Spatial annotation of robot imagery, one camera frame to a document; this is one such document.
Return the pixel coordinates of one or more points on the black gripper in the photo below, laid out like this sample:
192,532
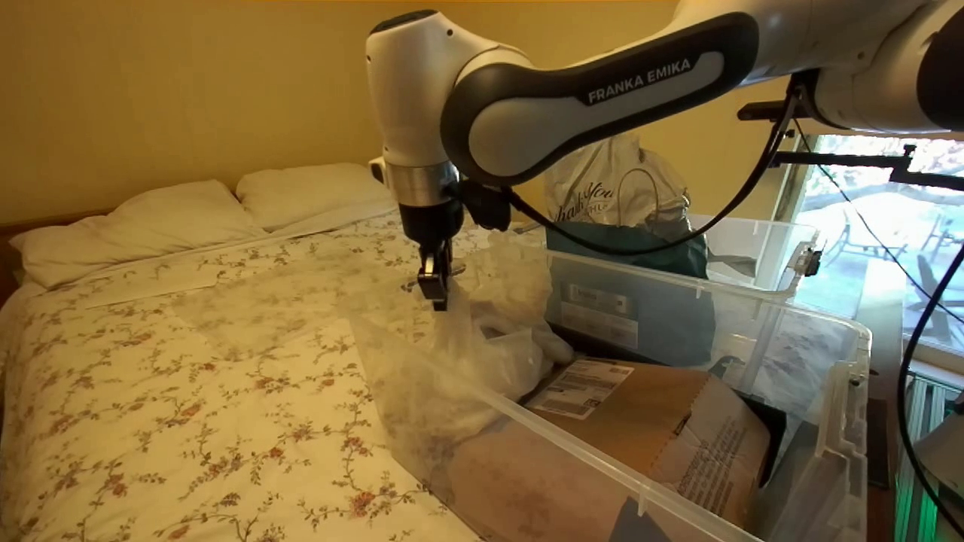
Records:
435,226

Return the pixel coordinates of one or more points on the white cloth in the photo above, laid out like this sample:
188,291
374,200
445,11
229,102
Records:
514,347

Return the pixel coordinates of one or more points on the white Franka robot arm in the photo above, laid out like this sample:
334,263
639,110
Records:
604,90

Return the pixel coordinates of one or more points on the teal fabric bag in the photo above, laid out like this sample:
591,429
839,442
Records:
622,245

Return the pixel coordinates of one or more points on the grey plastic bag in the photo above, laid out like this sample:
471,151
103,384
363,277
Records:
614,196

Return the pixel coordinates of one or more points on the white pillow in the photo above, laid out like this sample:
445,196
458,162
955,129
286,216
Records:
312,196
140,234

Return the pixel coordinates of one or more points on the clear bin with label sticker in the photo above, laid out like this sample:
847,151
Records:
644,303

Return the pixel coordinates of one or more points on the clear bin with cardboard box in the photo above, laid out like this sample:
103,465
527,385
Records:
604,467

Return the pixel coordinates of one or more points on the floral print duvet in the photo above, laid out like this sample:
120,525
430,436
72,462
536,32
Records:
199,402

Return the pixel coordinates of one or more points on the brown cardboard box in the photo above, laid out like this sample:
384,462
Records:
665,423

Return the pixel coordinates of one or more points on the window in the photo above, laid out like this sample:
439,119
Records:
936,221

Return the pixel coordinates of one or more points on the white radiator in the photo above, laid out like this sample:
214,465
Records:
919,452

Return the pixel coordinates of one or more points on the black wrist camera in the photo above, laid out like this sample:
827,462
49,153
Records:
485,205

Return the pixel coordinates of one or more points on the black stereo camera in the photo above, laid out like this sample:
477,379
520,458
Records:
769,110

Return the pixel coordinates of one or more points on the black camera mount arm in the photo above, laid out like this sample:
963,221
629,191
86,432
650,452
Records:
855,157

